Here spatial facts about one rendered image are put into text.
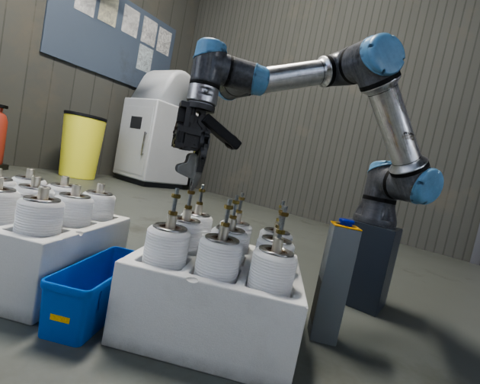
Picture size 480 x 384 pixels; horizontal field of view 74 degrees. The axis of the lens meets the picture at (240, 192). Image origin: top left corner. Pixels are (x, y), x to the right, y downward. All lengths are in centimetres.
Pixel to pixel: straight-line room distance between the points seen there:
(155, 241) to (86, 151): 274
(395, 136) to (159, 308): 81
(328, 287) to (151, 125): 294
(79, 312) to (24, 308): 15
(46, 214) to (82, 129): 257
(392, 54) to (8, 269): 106
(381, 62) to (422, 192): 40
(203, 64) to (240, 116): 333
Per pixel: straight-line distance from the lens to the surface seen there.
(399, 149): 109
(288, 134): 372
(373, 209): 121
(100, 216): 102
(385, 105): 105
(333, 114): 357
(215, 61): 81
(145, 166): 353
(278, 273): 65
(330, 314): 91
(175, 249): 69
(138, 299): 70
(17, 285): 84
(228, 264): 66
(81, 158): 338
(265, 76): 85
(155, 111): 354
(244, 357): 69
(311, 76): 106
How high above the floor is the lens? 41
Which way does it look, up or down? 5 degrees down
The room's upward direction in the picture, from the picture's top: 11 degrees clockwise
